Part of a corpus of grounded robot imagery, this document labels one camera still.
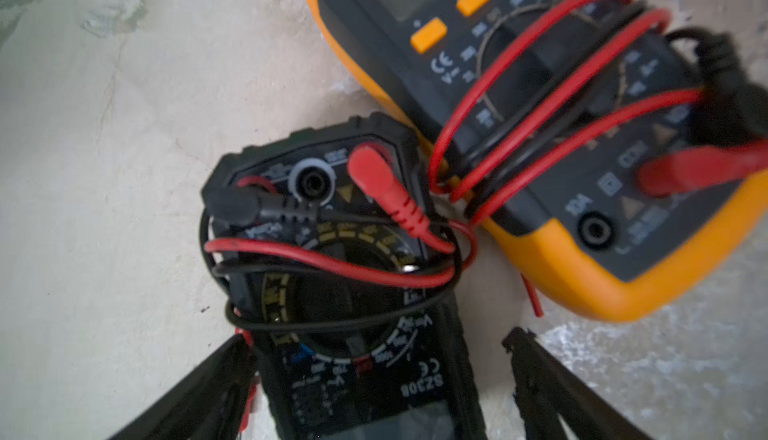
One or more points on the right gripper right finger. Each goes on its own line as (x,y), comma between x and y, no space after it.
(552,400)

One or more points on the yellow multimeter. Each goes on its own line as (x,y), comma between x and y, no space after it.
(616,161)

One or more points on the small black multimeter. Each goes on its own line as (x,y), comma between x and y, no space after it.
(339,269)

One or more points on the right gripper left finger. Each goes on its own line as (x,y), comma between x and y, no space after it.
(209,403)

